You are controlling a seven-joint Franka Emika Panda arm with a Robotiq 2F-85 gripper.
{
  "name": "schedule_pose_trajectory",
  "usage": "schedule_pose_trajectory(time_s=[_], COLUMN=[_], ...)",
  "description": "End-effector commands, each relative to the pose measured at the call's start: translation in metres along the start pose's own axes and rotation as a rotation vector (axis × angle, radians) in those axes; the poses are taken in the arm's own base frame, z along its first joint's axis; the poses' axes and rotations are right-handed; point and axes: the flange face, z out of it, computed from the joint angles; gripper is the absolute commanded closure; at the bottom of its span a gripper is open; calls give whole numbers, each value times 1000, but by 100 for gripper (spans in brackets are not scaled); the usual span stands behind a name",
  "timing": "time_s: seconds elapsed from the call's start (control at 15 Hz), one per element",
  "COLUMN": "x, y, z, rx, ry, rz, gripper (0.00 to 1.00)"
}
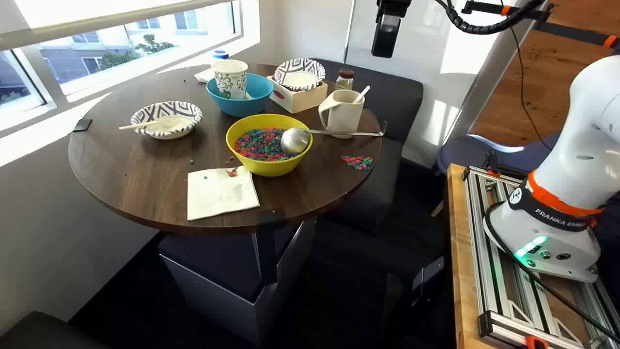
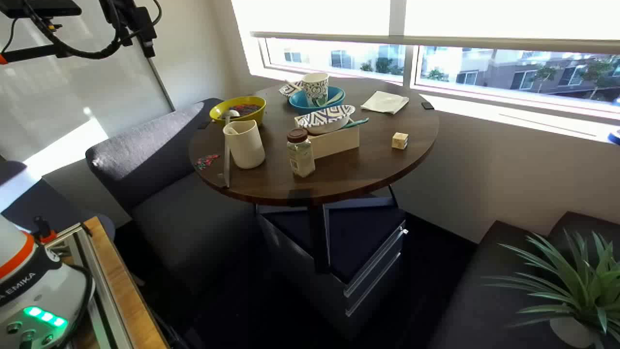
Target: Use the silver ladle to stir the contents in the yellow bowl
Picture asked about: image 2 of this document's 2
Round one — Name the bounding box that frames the white pitcher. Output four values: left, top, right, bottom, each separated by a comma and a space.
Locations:
221, 119, 268, 171

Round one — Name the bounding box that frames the small cream bottle brown cap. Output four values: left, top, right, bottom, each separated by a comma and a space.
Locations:
285, 126, 318, 181

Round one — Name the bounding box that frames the dark grey bench seat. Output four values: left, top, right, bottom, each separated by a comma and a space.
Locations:
428, 210, 620, 349

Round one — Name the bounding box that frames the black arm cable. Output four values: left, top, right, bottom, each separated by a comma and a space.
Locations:
12, 0, 128, 62

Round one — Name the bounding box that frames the white paper napkin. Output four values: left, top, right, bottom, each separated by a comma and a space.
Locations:
359, 90, 411, 119

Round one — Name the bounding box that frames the spilled colourful cereal pile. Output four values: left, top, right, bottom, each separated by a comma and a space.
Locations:
194, 152, 221, 173

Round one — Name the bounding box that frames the patterned paper cup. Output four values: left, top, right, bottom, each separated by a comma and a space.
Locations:
301, 70, 332, 107

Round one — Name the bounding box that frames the wooden bench top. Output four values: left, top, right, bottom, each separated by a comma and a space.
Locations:
84, 216, 171, 349

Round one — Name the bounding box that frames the blue bowl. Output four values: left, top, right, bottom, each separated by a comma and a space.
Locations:
287, 86, 347, 115

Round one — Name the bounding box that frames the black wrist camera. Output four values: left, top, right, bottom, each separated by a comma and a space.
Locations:
0, 0, 84, 20

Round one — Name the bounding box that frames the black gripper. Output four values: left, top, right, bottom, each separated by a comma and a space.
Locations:
97, 0, 161, 61

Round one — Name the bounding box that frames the small white packet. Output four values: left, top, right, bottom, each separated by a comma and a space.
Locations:
277, 80, 306, 99

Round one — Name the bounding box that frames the window with white frame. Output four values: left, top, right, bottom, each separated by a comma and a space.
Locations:
229, 0, 620, 126

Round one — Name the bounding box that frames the yellow bowl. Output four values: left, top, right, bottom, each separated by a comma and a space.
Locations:
208, 95, 270, 126

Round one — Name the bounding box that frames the cream rectangular box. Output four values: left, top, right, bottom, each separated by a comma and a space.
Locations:
308, 123, 363, 161

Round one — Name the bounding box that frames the black stand with orange clamps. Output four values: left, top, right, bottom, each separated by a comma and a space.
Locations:
0, 43, 70, 66

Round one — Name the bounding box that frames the black white patterned bowl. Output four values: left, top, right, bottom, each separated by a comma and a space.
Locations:
293, 103, 357, 136

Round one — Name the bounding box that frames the teal spoon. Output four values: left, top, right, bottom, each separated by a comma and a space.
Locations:
341, 115, 372, 130

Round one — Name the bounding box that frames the grey filing cabinet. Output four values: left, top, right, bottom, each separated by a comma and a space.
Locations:
256, 192, 411, 342

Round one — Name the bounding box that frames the aluminium profile frame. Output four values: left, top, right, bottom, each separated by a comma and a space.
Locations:
47, 221, 134, 349

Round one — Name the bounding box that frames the green potted plant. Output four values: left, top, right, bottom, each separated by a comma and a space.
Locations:
483, 231, 620, 349

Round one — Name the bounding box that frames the round dark wooden table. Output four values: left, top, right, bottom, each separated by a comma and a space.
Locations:
188, 78, 442, 270

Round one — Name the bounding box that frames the grey upholstered sofa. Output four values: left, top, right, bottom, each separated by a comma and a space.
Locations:
85, 97, 273, 307

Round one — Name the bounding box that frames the small yellow cube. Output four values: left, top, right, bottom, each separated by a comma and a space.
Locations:
390, 130, 411, 154

